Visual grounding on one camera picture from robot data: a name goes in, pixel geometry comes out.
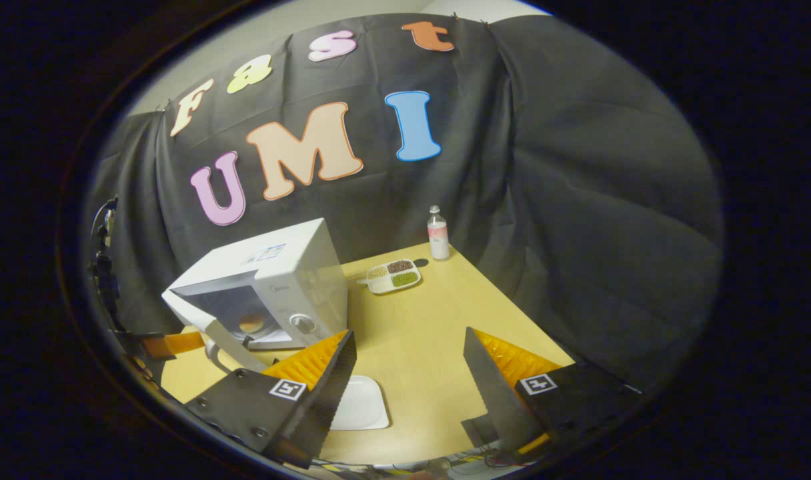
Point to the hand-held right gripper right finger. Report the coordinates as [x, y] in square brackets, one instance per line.
[499, 400]

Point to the black backdrop cloth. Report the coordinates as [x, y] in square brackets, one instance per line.
[579, 200]

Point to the white divided dish of beans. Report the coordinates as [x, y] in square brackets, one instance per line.
[402, 278]

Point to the white microwave oven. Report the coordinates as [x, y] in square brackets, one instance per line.
[292, 266]

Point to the clear bottle with pink label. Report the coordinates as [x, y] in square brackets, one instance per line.
[439, 243]

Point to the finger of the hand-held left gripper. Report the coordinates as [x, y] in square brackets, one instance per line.
[175, 343]

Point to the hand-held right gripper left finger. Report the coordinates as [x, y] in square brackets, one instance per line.
[319, 406]

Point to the white square plate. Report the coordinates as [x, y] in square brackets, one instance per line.
[365, 406]

